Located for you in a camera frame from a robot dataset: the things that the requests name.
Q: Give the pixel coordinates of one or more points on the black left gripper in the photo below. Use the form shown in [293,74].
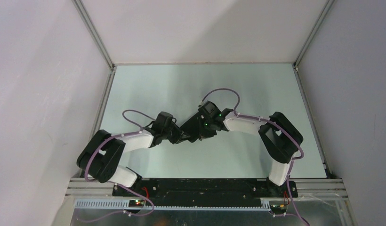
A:
[179,135]

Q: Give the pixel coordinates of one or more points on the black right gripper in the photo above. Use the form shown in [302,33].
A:
[206,134]

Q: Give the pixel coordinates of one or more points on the black zippered tool case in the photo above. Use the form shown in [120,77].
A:
[192,129]

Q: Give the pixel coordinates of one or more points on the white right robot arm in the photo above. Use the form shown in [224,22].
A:
[279,136]

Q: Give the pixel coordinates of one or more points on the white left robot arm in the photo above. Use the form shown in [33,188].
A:
[100,159]

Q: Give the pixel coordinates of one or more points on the aluminium frame rail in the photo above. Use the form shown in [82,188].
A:
[103,102]

